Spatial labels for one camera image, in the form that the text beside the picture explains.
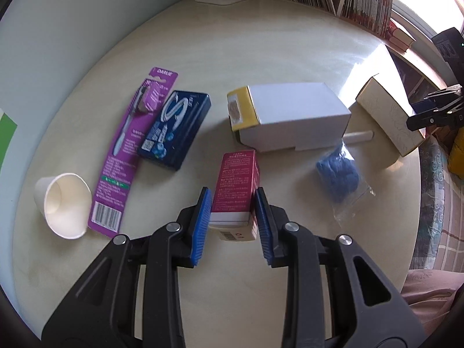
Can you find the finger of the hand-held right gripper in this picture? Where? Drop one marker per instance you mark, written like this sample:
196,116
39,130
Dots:
420,121
422,107

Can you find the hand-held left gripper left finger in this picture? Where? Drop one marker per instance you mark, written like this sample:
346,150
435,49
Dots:
203,221

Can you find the magenta and white carton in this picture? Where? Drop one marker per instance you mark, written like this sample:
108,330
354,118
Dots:
235,181

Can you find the white paper cup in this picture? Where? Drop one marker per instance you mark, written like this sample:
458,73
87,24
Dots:
65,203

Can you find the blue item in clear bag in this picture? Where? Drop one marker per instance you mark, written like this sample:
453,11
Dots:
337,174

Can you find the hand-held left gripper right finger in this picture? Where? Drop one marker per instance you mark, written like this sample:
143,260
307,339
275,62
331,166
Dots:
261,224

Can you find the white box with yellow end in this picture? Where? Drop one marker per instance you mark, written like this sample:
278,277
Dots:
293,112

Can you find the green sheet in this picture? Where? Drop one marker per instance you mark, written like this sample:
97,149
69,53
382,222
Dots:
6,141

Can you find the dark blue flat box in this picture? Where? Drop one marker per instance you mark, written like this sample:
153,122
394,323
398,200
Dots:
174,130

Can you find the beige box with line drawing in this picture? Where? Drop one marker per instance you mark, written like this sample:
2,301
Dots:
388,116

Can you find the patterned bedspread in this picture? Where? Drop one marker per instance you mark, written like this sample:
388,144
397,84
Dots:
431,203

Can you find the row of dark-spined books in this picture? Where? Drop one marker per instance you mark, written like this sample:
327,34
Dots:
368,3

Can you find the small stack of flat books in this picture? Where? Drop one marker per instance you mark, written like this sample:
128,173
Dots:
400,36

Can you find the purple toothbrush package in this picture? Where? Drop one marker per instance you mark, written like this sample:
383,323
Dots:
116,168

